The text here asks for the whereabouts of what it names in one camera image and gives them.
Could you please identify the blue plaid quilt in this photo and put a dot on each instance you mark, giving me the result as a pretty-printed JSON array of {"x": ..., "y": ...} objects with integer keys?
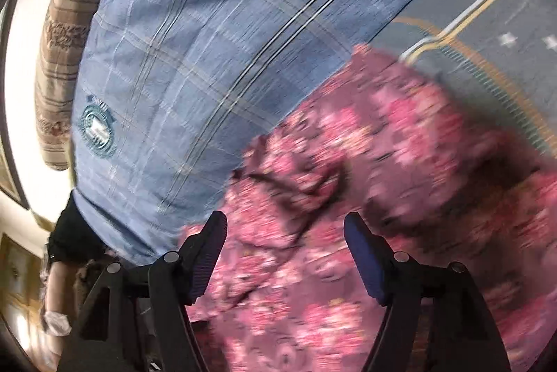
[{"x": 217, "y": 50}]

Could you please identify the grey printed bed sheet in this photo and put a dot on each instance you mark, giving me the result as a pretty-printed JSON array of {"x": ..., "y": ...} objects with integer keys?
[{"x": 478, "y": 6}]

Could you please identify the pink floral garment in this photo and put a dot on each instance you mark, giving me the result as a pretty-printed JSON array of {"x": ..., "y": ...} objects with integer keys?
[{"x": 370, "y": 137}]

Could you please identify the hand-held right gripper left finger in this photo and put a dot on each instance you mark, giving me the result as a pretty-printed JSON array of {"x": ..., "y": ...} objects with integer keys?
[{"x": 209, "y": 251}]

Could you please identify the brown striped pillow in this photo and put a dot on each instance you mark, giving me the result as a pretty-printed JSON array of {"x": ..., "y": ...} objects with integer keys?
[{"x": 61, "y": 50}]

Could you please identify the yellow wooden cabinet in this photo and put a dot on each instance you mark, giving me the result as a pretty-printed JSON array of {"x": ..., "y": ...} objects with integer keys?
[{"x": 17, "y": 267}]

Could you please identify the framed wall picture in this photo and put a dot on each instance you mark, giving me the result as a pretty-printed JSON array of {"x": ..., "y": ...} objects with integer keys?
[{"x": 13, "y": 180}]

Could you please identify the person's black clothing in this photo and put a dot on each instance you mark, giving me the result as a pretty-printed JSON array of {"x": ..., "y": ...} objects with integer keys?
[{"x": 69, "y": 233}]

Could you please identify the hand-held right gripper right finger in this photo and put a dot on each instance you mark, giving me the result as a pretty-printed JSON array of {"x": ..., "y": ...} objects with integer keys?
[{"x": 363, "y": 252}]

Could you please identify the person's bare leg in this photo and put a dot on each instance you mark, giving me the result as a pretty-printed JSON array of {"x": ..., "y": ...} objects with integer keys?
[{"x": 56, "y": 289}]

